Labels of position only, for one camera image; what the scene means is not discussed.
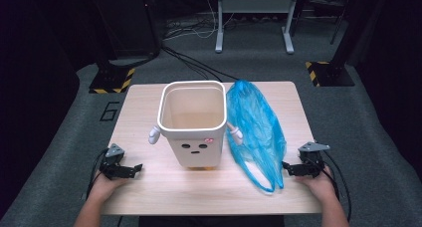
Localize black stand with striped base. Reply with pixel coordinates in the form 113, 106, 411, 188
305, 0, 369, 88
88, 59, 137, 95

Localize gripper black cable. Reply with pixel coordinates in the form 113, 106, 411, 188
85, 148, 111, 201
321, 149, 352, 222

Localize white floor cables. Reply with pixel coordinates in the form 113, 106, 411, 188
163, 0, 240, 41

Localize black cabinet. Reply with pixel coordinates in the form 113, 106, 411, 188
96, 0, 163, 61

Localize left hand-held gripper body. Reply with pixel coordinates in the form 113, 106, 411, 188
99, 142, 135, 181

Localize white trash bin with face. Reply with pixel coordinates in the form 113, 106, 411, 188
147, 80, 244, 171

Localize blue plastic bag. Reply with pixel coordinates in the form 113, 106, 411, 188
225, 79, 288, 193

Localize white metal desk frame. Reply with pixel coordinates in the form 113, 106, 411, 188
214, 0, 300, 55

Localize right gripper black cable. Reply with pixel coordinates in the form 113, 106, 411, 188
321, 149, 352, 222

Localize person's left hand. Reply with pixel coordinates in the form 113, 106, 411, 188
89, 173, 131, 202

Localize thin black floor cables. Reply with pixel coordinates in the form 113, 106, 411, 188
161, 46, 242, 84

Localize person's right hand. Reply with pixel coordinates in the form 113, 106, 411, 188
295, 165, 334, 201

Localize person's dark clothing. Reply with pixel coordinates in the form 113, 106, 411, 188
138, 215, 286, 227

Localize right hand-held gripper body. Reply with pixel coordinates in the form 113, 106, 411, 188
298, 141, 331, 179

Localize thick black floor cable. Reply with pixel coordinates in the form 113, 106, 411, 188
109, 48, 163, 70

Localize dark furniture frame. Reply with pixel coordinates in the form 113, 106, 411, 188
291, 0, 353, 46

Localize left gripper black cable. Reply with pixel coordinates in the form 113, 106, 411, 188
85, 148, 111, 201

